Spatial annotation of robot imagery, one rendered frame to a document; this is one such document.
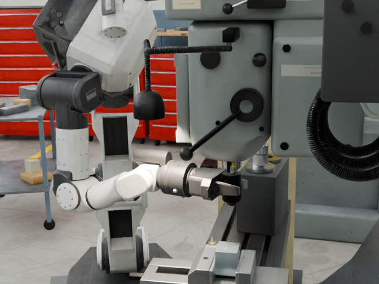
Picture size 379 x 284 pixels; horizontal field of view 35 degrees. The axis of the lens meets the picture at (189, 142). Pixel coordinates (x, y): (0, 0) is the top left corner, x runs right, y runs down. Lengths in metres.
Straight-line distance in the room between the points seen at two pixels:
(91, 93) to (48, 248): 2.58
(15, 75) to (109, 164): 4.75
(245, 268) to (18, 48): 5.52
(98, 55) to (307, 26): 0.67
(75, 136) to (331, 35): 0.89
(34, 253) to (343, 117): 3.11
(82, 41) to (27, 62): 4.99
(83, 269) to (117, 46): 1.14
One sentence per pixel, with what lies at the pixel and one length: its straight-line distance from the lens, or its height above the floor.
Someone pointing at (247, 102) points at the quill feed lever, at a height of 1.46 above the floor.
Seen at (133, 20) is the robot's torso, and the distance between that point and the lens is 1.74.
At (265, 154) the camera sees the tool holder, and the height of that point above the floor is 1.20.
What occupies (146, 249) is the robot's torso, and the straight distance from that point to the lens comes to 2.34.
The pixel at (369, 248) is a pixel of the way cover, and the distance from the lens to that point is 1.59.
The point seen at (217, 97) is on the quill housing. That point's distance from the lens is 1.30.
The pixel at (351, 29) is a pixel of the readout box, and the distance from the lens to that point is 0.98.
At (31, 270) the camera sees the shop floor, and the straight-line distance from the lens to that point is 3.89.
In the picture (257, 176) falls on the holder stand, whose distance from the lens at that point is 1.79.
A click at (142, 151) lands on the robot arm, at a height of 1.30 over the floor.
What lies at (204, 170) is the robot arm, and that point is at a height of 1.26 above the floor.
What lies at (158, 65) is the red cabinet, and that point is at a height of 0.87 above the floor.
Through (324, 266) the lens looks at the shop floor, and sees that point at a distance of 3.83.
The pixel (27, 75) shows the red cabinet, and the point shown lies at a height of 0.74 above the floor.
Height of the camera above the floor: 1.71
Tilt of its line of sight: 15 degrees down
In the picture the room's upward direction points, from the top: 1 degrees counter-clockwise
